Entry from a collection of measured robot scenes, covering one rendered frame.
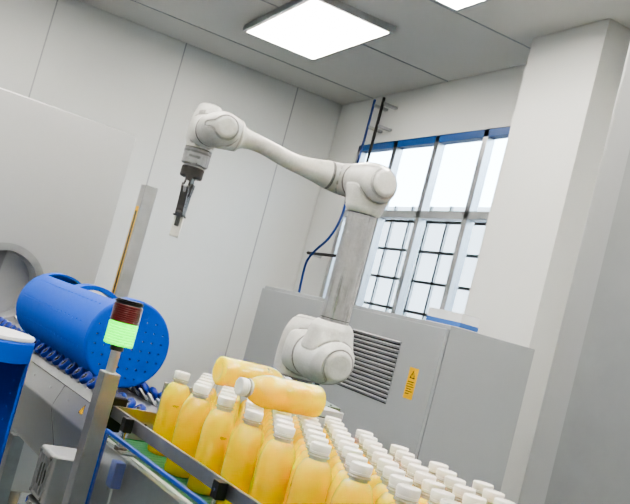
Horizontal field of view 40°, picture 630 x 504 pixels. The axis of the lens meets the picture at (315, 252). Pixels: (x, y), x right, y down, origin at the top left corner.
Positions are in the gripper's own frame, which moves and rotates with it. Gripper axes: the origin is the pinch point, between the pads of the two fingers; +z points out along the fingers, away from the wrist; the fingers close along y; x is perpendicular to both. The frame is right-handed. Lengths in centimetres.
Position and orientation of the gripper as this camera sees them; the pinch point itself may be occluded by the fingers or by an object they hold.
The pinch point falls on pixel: (176, 226)
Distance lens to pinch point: 285.3
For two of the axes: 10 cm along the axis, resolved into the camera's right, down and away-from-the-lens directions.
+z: -2.7, 9.6, -0.6
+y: 0.3, -0.6, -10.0
